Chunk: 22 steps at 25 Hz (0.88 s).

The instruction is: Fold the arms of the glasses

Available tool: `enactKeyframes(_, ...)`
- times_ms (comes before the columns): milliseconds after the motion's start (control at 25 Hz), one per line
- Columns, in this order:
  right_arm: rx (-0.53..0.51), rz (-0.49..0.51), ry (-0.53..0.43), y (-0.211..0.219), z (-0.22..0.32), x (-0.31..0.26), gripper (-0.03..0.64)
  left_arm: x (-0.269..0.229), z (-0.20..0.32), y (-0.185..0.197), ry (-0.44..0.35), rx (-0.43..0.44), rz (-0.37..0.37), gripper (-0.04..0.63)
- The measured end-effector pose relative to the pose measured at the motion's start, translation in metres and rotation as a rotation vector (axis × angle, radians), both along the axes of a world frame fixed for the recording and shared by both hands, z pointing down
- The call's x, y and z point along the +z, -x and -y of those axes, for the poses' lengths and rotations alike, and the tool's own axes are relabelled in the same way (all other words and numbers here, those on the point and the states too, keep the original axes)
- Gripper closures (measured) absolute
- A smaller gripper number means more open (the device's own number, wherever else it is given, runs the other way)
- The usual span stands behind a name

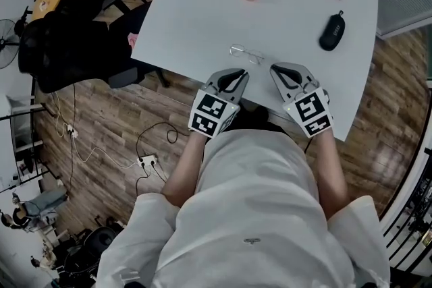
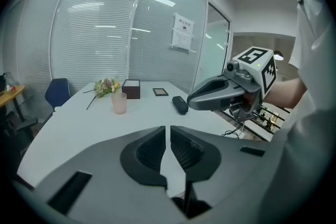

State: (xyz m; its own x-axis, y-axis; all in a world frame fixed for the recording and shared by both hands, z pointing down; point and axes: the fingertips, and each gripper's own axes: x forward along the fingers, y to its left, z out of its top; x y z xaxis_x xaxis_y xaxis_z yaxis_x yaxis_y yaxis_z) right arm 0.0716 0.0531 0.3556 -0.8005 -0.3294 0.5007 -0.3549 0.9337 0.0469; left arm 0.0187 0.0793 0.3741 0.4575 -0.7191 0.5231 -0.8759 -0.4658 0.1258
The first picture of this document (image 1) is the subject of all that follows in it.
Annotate person's left forearm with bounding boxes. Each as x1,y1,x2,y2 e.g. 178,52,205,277
161,131,207,209

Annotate black mesh office chair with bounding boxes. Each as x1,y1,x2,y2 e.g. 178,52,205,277
18,8,170,94

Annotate white floor cable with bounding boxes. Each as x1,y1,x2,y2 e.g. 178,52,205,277
50,90,141,170

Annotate black floor cable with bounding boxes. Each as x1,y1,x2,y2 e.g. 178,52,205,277
135,121,190,187

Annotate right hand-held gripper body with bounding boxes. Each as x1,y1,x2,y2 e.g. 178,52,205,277
281,80,335,140

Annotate black floor fan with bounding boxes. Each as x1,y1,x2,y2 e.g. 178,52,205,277
0,18,22,70

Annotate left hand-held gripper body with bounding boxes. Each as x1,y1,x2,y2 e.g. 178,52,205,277
187,86,241,140

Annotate black glasses case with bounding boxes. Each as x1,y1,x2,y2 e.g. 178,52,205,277
319,9,347,52

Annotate black metal railing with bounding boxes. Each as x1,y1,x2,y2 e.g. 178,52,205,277
381,131,432,276

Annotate person's black trousers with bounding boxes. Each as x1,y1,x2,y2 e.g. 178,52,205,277
229,103,295,133

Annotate white power strip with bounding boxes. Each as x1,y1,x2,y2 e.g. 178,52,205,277
137,153,159,169

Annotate person's right forearm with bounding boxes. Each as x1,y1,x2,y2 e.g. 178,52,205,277
311,131,349,217

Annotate person in white shirt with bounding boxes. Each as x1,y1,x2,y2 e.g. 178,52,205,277
96,129,392,288

